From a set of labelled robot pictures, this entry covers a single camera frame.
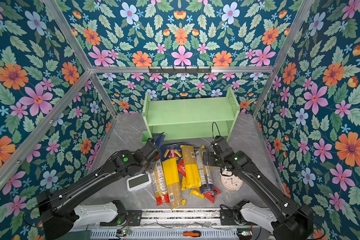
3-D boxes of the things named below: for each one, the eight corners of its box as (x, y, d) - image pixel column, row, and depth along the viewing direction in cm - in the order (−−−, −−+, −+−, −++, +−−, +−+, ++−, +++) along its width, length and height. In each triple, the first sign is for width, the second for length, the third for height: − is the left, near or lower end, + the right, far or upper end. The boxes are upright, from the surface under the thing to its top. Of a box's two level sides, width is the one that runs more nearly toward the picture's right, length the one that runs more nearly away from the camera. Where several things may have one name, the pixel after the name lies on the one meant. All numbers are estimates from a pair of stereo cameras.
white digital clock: (129, 192, 83) (127, 190, 79) (128, 182, 86) (126, 179, 83) (152, 184, 85) (150, 182, 82) (150, 174, 89) (149, 172, 86)
